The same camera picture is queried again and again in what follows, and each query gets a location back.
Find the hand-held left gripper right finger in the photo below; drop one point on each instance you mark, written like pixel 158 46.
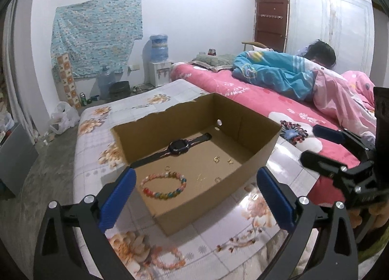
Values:
pixel 275 199

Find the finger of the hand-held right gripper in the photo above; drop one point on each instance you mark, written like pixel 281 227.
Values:
pixel 322 163
pixel 329 135

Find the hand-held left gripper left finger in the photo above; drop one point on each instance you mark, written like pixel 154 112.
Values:
pixel 118 198

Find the brown cardboard box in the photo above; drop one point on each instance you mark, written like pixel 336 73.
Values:
pixel 212 195

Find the small silver hair comb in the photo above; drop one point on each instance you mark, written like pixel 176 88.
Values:
pixel 200 177

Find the pink and black wristwatch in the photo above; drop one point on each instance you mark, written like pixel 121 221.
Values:
pixel 179 147

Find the person's right hand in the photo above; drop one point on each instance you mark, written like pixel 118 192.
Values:
pixel 376 210

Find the light pink quilt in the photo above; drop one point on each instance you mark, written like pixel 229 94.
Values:
pixel 334 98

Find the floral white mattress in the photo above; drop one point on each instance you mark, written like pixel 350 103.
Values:
pixel 91 146

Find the pink floral bed sheet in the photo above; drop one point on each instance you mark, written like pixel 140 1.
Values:
pixel 243 98

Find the white plastic bag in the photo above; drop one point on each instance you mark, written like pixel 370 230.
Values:
pixel 63 117

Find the green can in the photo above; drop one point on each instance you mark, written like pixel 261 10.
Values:
pixel 82 99

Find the grey board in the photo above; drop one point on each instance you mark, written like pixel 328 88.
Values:
pixel 18 161

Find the black bucket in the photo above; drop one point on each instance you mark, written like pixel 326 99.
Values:
pixel 120 89

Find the empty clear water bottle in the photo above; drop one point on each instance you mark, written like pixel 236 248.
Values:
pixel 106 82

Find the white wardrobe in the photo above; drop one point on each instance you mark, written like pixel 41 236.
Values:
pixel 334 19

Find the brown door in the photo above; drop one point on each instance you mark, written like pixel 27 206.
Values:
pixel 272 22

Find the orange checkered panel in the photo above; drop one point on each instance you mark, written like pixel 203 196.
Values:
pixel 68 79

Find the white water dispenser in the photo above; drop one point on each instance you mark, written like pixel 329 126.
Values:
pixel 159 73

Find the green patterned pillow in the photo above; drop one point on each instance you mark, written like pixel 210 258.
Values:
pixel 212 61

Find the blue water bottle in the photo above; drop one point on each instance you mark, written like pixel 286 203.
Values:
pixel 159 47

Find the white curtain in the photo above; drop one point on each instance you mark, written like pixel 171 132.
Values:
pixel 19 70

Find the white wall socket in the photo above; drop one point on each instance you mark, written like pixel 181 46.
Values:
pixel 134 67

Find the teal patterned wall cloth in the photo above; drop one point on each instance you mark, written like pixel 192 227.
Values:
pixel 97 34

